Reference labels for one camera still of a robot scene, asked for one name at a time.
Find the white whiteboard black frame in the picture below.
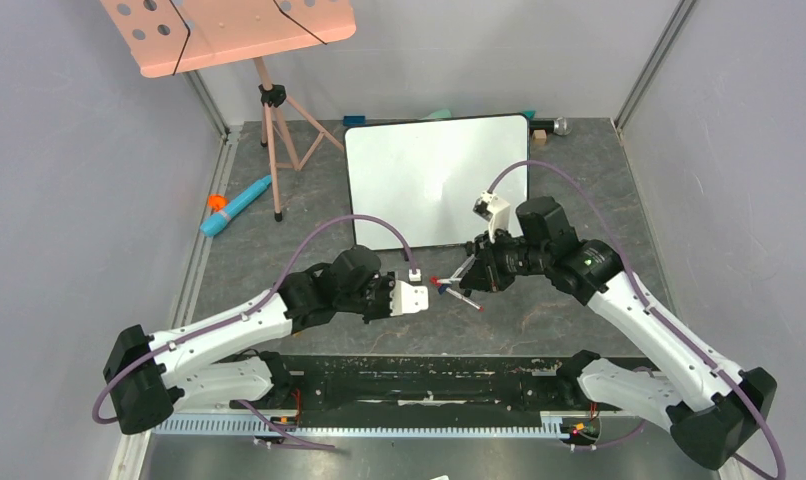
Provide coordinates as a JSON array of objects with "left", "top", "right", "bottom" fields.
[{"left": 344, "top": 113, "right": 530, "bottom": 248}]

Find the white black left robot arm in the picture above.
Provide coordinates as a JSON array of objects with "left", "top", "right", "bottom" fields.
[{"left": 103, "top": 245, "right": 404, "bottom": 435}]

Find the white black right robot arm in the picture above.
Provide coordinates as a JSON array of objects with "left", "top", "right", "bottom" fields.
[{"left": 460, "top": 192, "right": 777, "bottom": 470}]

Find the red whiteboard marker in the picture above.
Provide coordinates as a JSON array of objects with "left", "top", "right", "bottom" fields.
[{"left": 430, "top": 277, "right": 484, "bottom": 312}]

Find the blue whiteboard marker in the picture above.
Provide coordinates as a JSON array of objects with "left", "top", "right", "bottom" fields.
[{"left": 436, "top": 255, "right": 475, "bottom": 286}]

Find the small wooden cube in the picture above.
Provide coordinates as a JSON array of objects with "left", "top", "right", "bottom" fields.
[{"left": 531, "top": 129, "right": 549, "bottom": 145}]

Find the teal flat piece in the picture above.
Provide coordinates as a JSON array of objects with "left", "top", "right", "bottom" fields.
[{"left": 422, "top": 108, "right": 453, "bottom": 120}]

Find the blue rectangular block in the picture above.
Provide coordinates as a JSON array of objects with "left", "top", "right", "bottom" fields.
[{"left": 342, "top": 115, "right": 366, "bottom": 127}]

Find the orange small toy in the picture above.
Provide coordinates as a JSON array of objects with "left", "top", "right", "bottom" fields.
[{"left": 207, "top": 194, "right": 229, "bottom": 212}]

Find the pink music stand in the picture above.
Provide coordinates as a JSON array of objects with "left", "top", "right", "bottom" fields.
[{"left": 99, "top": 0, "right": 358, "bottom": 223}]

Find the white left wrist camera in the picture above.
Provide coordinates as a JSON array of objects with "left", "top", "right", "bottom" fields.
[{"left": 390, "top": 269, "right": 429, "bottom": 317}]

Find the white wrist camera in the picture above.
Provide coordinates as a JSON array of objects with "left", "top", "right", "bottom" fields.
[
  {"left": 473, "top": 191, "right": 511, "bottom": 243},
  {"left": 390, "top": 269, "right": 429, "bottom": 317}
]

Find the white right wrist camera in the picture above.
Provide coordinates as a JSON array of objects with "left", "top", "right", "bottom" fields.
[{"left": 473, "top": 191, "right": 511, "bottom": 243}]

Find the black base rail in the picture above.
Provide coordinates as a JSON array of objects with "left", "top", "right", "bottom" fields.
[{"left": 252, "top": 355, "right": 595, "bottom": 427}]

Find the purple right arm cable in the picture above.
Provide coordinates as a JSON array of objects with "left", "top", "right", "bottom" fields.
[{"left": 485, "top": 159, "right": 789, "bottom": 480}]

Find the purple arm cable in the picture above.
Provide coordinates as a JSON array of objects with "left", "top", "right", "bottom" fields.
[
  {"left": 485, "top": 159, "right": 789, "bottom": 480},
  {"left": 91, "top": 214, "right": 423, "bottom": 452}
]

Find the white toothed cable rail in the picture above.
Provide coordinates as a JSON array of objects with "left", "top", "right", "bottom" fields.
[{"left": 153, "top": 413, "right": 572, "bottom": 440}]

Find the blue toy recorder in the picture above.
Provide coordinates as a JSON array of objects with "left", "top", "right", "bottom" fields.
[{"left": 199, "top": 175, "right": 272, "bottom": 238}]

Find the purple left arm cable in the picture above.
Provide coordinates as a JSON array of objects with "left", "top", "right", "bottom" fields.
[{"left": 91, "top": 214, "right": 423, "bottom": 452}]

